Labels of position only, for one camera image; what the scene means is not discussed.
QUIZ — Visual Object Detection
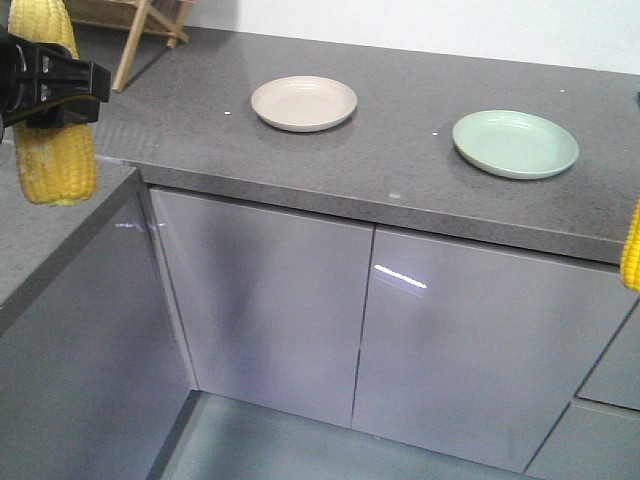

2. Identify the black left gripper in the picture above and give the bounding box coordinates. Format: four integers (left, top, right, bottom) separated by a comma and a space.
1, 26, 111, 139

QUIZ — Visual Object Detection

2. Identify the pale yellow corn cob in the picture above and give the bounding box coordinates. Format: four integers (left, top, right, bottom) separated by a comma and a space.
8, 0, 97, 206

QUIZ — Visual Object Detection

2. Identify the wooden folding rack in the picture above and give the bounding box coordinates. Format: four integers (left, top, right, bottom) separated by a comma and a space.
65, 0, 193, 93

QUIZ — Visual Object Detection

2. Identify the grey corner cabinet panel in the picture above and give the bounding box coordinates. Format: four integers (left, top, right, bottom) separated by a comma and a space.
1, 176, 190, 479

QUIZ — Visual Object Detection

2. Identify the grey cabinet door left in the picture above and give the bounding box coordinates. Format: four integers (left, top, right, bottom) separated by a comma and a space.
151, 188, 373, 426

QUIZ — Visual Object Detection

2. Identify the grey cabinet door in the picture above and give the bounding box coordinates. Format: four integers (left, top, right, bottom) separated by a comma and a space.
352, 229, 636, 472
151, 188, 373, 426

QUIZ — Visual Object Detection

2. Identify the grey cabinet door right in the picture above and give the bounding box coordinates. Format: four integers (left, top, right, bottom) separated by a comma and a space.
352, 229, 636, 472

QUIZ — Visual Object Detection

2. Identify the grey drawer fronts right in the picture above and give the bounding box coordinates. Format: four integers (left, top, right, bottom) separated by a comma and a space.
525, 305, 639, 479

